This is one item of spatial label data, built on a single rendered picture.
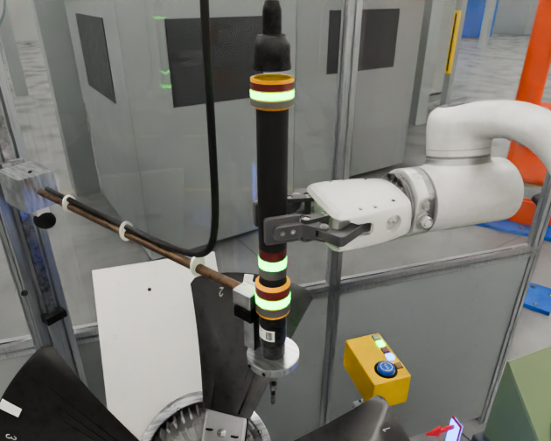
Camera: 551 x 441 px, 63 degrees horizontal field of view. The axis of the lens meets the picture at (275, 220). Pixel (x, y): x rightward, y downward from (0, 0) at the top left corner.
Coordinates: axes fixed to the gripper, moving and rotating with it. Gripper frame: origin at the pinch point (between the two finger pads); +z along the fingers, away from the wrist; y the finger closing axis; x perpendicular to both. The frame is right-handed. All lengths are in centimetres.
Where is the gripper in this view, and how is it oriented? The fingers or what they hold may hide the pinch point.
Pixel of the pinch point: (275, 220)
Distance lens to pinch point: 51.4
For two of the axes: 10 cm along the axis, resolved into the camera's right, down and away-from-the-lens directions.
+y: -3.0, -4.3, 8.5
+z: -9.5, 1.4, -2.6
